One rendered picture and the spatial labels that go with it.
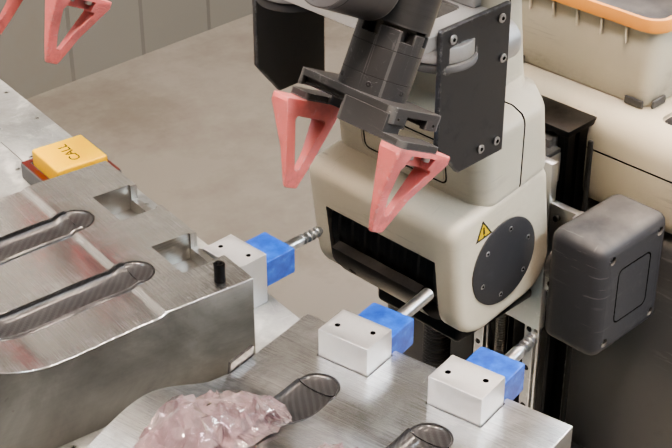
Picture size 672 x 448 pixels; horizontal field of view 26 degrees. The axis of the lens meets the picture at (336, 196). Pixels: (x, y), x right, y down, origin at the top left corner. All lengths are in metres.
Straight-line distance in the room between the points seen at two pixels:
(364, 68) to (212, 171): 2.13
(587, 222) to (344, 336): 0.49
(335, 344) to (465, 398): 0.13
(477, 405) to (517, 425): 0.04
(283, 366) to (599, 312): 0.51
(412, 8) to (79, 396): 0.42
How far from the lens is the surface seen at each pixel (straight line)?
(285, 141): 1.17
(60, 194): 1.40
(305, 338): 1.24
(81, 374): 1.21
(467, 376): 1.16
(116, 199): 1.40
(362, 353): 1.19
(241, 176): 3.20
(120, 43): 3.73
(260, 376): 1.20
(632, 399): 1.87
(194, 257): 1.33
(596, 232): 1.60
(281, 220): 3.04
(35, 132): 1.71
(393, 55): 1.11
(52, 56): 1.42
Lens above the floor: 1.59
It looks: 31 degrees down
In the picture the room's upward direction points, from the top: straight up
